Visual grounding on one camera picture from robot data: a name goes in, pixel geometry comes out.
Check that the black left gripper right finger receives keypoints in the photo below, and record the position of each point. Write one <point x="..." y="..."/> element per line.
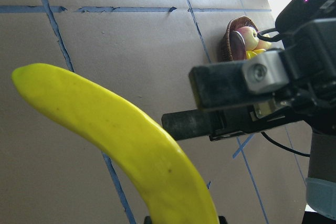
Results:
<point x="222" y="220"/>

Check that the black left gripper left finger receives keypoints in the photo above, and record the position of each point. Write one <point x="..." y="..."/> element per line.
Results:
<point x="147" y="220"/>

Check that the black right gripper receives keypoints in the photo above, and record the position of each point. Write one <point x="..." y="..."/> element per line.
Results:
<point x="307" y="29"/>

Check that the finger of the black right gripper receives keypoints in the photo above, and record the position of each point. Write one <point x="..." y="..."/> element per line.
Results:
<point x="235" y="84"/>
<point x="194" y="123"/>

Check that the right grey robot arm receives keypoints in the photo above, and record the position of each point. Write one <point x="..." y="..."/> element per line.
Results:
<point x="320" y="182"/>

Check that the brown wicker basket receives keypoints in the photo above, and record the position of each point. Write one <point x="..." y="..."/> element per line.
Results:
<point x="228" y="43"/>

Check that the yellow green starfruit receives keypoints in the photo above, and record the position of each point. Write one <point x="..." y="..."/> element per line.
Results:
<point x="253" y="53"/>

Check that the red purple mango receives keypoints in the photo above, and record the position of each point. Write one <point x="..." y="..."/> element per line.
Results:
<point x="237" y="46"/>

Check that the pink apple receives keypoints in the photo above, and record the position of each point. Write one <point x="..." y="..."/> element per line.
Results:
<point x="250" y="38"/>
<point x="261" y="44"/>

